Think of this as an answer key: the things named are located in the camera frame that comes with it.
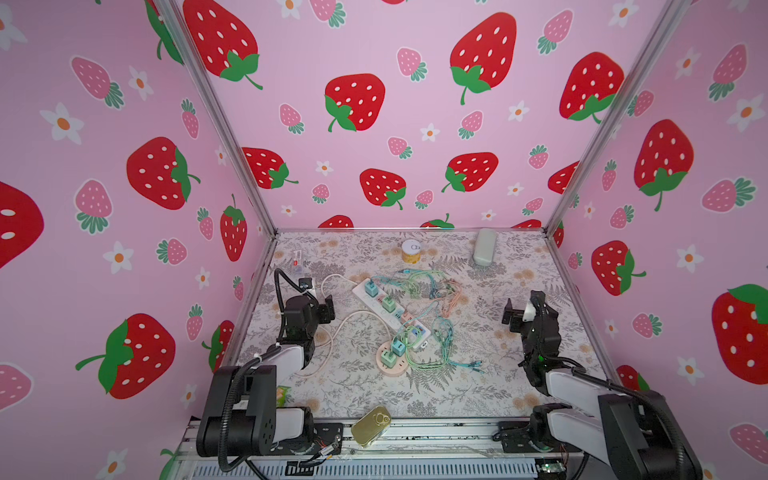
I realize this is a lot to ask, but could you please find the light green charger plug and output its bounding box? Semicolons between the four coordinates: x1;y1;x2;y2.
380;349;398;369
381;296;397;313

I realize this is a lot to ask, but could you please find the pink charging cable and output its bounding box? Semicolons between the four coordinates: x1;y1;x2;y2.
401;281;472;322

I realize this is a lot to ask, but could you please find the teal charger plug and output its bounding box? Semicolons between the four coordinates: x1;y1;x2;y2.
391;338;407;358
364;279;380;299

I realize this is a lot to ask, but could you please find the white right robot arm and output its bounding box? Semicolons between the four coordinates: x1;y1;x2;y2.
493;290;704;479

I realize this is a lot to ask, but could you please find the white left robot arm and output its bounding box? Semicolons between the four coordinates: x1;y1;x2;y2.
195;268;335;472

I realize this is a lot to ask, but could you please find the white multicolour power strip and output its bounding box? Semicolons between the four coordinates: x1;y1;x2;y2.
352;278;432;351

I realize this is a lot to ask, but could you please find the green snack packet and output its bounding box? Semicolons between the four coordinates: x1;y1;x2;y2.
276;386;291;408

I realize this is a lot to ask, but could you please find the round pink power socket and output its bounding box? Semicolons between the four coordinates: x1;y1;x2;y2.
374;342;410;377

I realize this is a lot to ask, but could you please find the pale green glasses case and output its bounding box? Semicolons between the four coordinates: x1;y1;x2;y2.
472;228;498;267

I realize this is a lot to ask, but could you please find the yellow labelled food can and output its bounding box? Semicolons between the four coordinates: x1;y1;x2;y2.
401;239;422;264

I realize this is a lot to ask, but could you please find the gold sardine tin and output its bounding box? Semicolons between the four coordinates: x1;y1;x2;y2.
350;406;392;448

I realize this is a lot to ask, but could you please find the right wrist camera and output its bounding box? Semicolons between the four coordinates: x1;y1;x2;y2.
521;302;537;323

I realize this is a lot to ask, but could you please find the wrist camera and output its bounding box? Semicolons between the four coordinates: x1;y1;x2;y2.
298;277;316;296
521;302;537;323

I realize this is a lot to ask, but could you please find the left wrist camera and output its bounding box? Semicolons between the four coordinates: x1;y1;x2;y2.
298;277;316;296

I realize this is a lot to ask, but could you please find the beige power strip cord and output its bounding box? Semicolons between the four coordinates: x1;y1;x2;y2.
287;272;391;379

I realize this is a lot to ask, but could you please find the silver aluminium corner post right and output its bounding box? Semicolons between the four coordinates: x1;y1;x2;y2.
543;0;690;241

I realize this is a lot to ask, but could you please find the silver aluminium corner post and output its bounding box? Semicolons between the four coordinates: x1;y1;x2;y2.
543;0;690;241
156;1;276;237

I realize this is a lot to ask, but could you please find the silver aluminium corner post left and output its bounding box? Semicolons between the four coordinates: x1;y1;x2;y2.
156;1;276;237

